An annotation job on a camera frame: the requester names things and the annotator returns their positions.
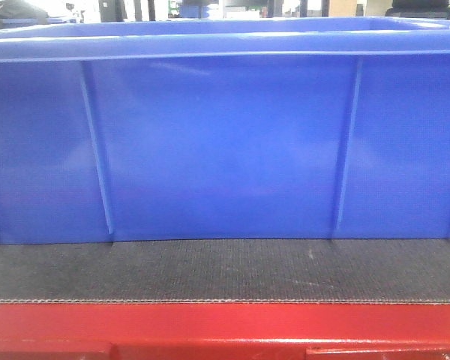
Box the blue plastic bin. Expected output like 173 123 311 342
0 16 450 245

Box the dark green conveyor belt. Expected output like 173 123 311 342
0 239 450 303

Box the red conveyor frame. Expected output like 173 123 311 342
0 302 450 359

